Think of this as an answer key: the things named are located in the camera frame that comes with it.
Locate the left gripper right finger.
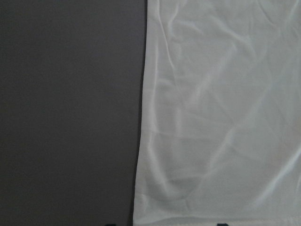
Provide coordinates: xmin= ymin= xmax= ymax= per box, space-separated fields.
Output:
xmin=216 ymin=223 xmax=229 ymax=226

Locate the cream long-sleeve graphic shirt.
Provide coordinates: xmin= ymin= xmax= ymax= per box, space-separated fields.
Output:
xmin=133 ymin=0 xmax=301 ymax=226

